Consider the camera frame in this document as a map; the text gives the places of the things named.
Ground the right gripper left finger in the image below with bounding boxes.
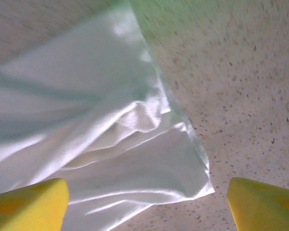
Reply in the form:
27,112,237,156
0,178,70,231

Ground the white t-shirt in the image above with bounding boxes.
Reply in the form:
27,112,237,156
0,0,215,231

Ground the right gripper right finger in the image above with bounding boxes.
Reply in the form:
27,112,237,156
227,177,289,231

